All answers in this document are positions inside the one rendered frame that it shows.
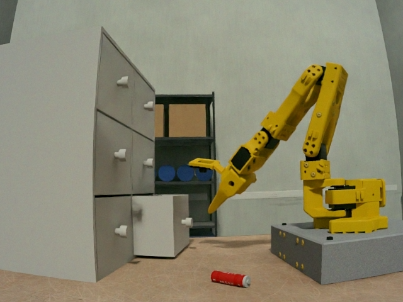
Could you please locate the grey chest of drawers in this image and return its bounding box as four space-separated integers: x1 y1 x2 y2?
0 26 155 283

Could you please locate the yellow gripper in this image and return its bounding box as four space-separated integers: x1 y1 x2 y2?
189 158 258 213

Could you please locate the red aa battery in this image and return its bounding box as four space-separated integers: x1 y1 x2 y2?
211 271 251 288

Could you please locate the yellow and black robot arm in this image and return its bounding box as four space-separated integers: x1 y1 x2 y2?
228 62 388 234

